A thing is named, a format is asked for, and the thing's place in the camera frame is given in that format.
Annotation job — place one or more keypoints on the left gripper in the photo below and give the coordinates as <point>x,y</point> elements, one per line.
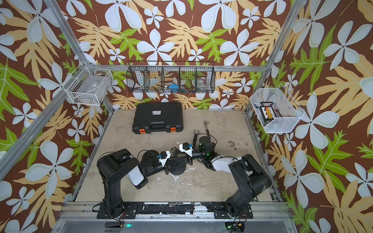
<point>165,168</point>

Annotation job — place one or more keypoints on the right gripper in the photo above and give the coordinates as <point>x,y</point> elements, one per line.
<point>190,159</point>

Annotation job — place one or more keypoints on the black stand pole with clip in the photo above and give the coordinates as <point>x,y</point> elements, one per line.
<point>175,152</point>

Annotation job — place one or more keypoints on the black round base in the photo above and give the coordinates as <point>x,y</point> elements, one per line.
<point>149,158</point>
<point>177,168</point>

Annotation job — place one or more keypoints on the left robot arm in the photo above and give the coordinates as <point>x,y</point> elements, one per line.
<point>122,164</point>

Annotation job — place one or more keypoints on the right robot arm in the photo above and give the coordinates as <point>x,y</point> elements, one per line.
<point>250,177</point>

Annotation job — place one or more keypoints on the black plastic tool case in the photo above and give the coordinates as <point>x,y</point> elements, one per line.
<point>158,117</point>

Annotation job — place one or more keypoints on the blue object in basket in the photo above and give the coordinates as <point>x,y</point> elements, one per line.
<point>174,88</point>

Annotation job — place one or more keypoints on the screw box in basket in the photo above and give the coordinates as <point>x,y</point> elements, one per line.
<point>267,111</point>

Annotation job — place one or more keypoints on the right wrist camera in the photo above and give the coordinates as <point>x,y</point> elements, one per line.
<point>186,148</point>

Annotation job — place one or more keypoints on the red handled ratchet wrench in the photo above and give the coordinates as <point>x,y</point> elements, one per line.
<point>206,127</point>

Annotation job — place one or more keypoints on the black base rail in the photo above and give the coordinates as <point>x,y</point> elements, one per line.
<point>174,209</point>

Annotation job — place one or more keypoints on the black wire basket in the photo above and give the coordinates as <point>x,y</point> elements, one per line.
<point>191,77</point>

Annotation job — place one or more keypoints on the white wire basket right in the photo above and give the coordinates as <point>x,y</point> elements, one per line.
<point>287,110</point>

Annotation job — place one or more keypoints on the white wire basket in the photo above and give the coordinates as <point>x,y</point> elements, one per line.
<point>287,110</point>
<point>88,85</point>

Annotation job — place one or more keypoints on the white wire basket left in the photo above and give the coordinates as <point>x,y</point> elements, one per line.
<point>88,85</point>

